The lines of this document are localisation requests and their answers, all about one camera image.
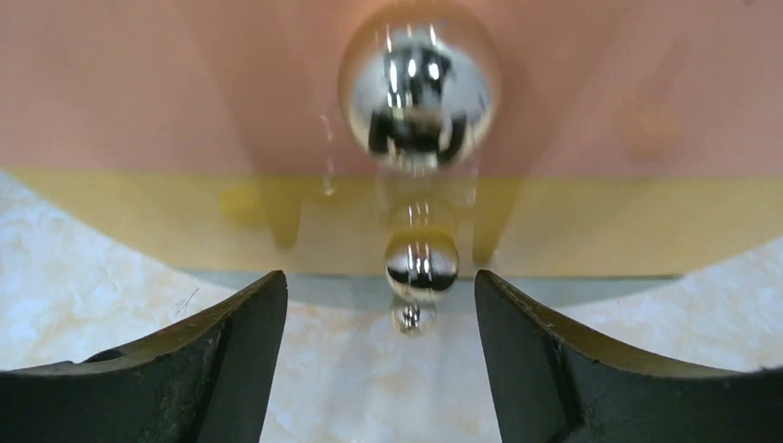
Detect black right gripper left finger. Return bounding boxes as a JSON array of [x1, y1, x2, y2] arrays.
[[1, 270, 288, 442]]

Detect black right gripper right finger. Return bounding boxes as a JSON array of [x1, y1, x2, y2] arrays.
[[474, 270, 782, 442]]

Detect white round drawer organizer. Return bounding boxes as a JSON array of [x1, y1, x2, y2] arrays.
[[1, 1, 782, 301]]

